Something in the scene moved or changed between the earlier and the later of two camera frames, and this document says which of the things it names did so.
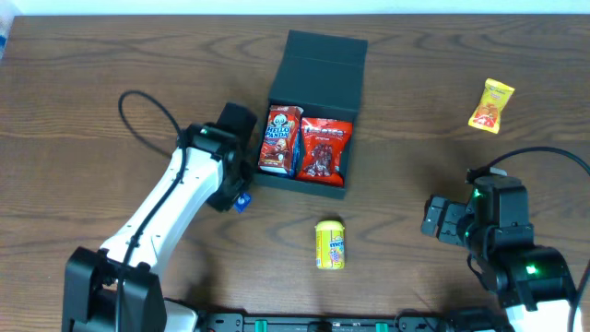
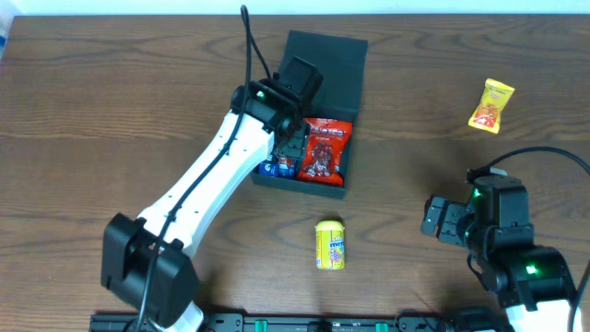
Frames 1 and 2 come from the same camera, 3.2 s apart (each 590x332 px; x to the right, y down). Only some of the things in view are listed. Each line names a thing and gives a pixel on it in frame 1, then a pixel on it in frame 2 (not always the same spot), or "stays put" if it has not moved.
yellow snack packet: [487, 116] stays put
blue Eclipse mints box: [241, 202] → [269, 170]
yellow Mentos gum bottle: [330, 244] stays put
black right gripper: [442, 219] stays put
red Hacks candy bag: [323, 149] stays put
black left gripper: [246, 172] → [293, 146]
